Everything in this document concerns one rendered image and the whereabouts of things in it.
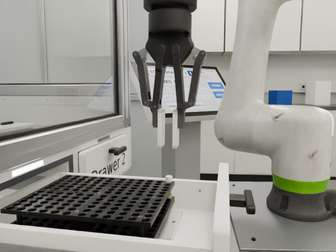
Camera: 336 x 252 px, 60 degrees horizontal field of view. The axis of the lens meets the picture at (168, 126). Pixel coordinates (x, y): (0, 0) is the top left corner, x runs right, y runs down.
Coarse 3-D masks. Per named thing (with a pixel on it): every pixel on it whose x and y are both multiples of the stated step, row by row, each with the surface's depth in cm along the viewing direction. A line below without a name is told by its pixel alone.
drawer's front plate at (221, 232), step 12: (228, 180) 46; (216, 192) 41; (228, 192) 41; (216, 204) 36; (228, 204) 36; (216, 216) 33; (228, 216) 33; (216, 228) 30; (228, 228) 30; (216, 240) 30; (228, 240) 30
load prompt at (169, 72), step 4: (148, 68) 131; (152, 68) 132; (168, 68) 138; (172, 68) 139; (152, 72) 131; (168, 72) 136; (172, 72) 137; (184, 72) 142; (188, 72) 143; (184, 76) 140; (188, 76) 141; (200, 76) 146
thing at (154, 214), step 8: (168, 184) 53; (160, 192) 49; (168, 192) 49; (152, 200) 45; (160, 200) 45; (152, 208) 43; (160, 208) 43; (144, 216) 40; (152, 216) 39; (144, 224) 38
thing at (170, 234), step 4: (176, 212) 53; (180, 212) 53; (172, 216) 51; (176, 216) 51; (180, 216) 52; (172, 220) 49; (176, 220) 50; (172, 224) 48; (176, 224) 48; (168, 228) 47; (172, 228) 47; (176, 228) 48; (168, 232) 45; (172, 232) 45; (164, 236) 44; (168, 236) 44; (172, 236) 44
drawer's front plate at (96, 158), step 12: (108, 144) 80; (120, 144) 89; (84, 156) 67; (96, 156) 72; (108, 156) 80; (120, 156) 89; (84, 168) 67; (96, 168) 73; (108, 168) 80; (120, 168) 89
